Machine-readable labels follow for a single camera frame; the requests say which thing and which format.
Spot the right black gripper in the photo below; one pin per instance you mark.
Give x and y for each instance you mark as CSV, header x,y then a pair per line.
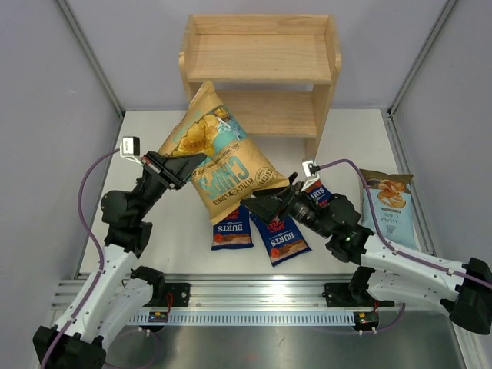
x,y
268,208

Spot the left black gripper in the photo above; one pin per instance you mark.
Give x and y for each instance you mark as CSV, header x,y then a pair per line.
x,y
171,171

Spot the large yellow kettle chips bag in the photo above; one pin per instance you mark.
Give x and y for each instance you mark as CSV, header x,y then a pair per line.
x,y
233,167

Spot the light blue cassava chips bag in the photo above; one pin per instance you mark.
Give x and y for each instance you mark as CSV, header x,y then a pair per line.
x,y
392,202

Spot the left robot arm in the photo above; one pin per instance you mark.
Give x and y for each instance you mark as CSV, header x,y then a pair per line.
x,y
117,288

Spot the middle blue Burts chips bag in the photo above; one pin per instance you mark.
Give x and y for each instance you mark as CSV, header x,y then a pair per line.
x,y
282,239

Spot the blue burts chips bag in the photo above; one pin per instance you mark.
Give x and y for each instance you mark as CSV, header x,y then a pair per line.
x,y
282,239
319,193
233,232

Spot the left blue Burts chips bag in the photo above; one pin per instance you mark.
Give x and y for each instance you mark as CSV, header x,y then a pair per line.
x,y
233,232

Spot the right blue Burts chips bag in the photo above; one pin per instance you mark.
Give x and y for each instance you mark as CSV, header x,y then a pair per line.
x,y
319,193

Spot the wooden two-tier shelf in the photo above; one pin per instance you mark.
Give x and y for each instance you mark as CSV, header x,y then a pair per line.
x,y
277,73

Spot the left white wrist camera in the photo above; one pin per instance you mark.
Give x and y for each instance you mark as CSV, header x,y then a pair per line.
x,y
130,148

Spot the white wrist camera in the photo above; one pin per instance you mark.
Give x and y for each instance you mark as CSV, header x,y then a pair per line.
x,y
130,148
311,169

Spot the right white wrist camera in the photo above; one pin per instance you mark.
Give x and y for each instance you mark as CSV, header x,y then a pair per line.
x,y
311,169

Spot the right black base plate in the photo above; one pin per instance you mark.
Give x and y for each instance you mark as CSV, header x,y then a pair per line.
x,y
342,295

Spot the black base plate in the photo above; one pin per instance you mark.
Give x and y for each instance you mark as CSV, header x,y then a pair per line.
x,y
342,295
176,295

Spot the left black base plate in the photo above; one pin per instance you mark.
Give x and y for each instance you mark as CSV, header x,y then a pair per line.
x,y
176,295

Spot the right aluminium frame post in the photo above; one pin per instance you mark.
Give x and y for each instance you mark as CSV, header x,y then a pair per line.
x,y
429,42

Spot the aluminium frame post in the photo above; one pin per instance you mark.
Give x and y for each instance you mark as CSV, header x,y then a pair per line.
x,y
81,39
429,42

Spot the left aluminium frame post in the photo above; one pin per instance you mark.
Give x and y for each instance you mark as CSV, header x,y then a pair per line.
x,y
81,39

